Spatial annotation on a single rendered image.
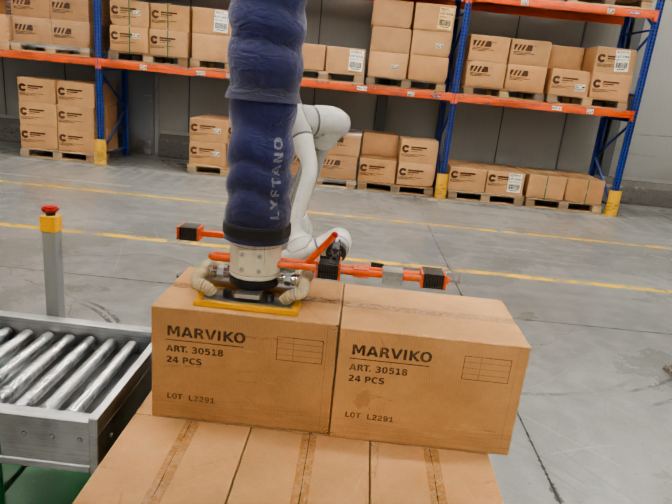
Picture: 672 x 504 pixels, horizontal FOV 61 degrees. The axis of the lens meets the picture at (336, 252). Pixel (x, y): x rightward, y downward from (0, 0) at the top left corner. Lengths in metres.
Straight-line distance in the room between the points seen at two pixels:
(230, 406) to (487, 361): 0.85
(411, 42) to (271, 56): 7.43
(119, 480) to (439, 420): 0.99
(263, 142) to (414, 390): 0.92
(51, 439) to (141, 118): 9.20
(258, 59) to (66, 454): 1.37
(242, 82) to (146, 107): 9.17
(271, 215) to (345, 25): 8.66
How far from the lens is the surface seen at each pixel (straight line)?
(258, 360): 1.89
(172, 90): 10.81
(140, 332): 2.56
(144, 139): 10.98
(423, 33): 9.08
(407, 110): 10.36
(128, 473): 1.87
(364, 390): 1.91
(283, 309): 1.84
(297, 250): 2.22
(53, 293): 2.86
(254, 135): 1.76
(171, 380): 2.00
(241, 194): 1.81
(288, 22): 1.76
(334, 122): 2.48
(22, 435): 2.14
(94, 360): 2.46
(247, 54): 1.75
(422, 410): 1.95
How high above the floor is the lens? 1.69
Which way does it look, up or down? 17 degrees down
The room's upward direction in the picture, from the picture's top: 6 degrees clockwise
